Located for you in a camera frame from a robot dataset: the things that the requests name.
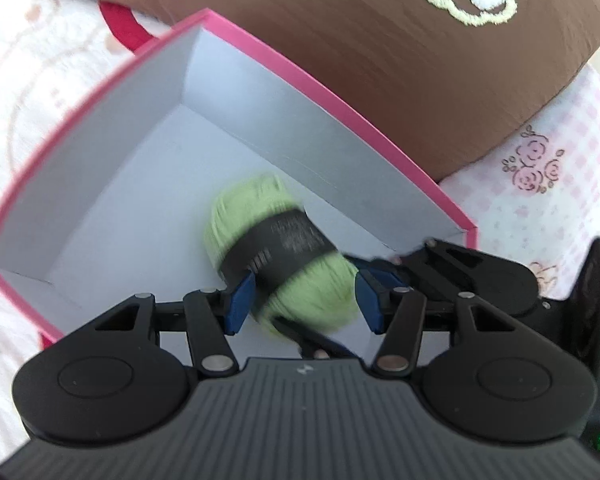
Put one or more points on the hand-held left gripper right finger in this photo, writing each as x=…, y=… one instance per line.
x=370, y=302

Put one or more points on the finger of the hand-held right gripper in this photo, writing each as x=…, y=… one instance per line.
x=430, y=257
x=305, y=337

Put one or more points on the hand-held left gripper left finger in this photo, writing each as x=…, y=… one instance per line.
x=240, y=305

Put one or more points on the green yarn ball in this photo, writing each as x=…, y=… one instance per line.
x=245, y=210

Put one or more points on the pink cardboard box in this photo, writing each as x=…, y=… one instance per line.
x=105, y=150

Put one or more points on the pink checked pillow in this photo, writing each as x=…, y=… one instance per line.
x=555, y=185

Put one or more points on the brown embroidered pillow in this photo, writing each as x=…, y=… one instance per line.
x=380, y=35

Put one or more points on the bear print blanket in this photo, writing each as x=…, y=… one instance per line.
x=40, y=60

